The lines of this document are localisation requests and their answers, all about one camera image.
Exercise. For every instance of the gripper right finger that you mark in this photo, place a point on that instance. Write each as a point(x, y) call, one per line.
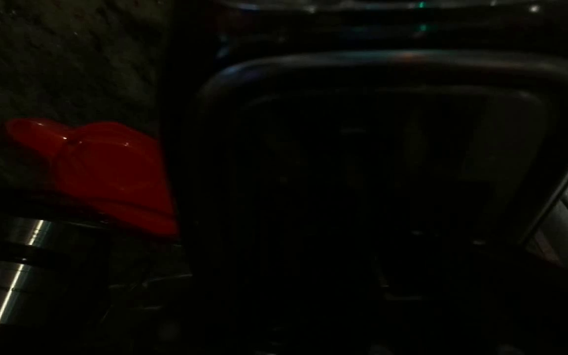
point(555, 315)

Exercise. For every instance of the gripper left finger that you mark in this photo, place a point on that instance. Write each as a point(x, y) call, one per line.
point(397, 320)

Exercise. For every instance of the black toaster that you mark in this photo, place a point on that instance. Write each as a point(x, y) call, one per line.
point(392, 148)

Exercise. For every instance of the red plastic object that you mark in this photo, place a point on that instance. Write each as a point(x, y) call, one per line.
point(111, 172)

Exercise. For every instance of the stainless steel canister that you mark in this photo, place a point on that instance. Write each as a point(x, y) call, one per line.
point(17, 276)

